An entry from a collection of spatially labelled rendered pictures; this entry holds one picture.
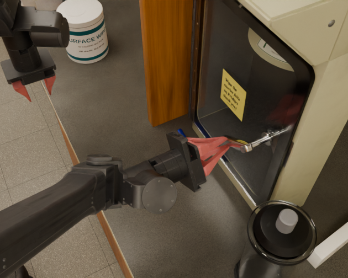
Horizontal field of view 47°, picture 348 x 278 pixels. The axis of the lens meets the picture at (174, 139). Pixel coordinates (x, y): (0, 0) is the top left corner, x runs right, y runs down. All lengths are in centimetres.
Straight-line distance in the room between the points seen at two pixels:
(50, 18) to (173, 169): 36
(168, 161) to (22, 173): 162
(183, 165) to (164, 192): 10
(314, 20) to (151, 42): 46
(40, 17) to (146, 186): 39
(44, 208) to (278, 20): 32
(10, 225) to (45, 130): 197
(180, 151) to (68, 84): 59
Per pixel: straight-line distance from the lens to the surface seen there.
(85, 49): 122
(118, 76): 120
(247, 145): 69
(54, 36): 80
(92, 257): 192
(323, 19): 49
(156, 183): 59
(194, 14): 80
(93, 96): 115
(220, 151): 73
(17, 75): 88
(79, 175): 60
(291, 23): 45
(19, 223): 43
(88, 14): 119
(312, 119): 65
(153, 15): 83
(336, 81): 61
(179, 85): 99
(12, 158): 232
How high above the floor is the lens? 175
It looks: 52 degrees down
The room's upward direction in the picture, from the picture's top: straight up
